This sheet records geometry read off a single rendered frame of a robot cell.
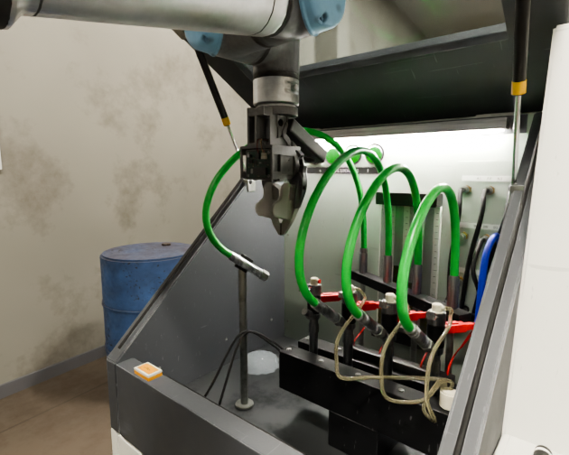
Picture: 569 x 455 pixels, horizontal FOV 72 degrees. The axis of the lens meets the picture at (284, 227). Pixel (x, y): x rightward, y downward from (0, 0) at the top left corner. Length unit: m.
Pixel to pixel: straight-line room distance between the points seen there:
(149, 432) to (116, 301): 1.60
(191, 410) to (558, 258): 0.60
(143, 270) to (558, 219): 1.99
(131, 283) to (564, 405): 2.04
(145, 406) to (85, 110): 2.44
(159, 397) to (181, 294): 0.26
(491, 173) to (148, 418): 0.83
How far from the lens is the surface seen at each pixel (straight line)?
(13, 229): 2.84
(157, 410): 0.82
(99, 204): 3.06
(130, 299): 2.36
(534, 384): 0.67
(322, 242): 1.11
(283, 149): 0.63
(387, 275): 0.88
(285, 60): 0.66
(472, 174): 0.93
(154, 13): 0.39
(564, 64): 0.73
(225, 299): 1.05
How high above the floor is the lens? 1.34
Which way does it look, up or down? 8 degrees down
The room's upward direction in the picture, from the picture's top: straight up
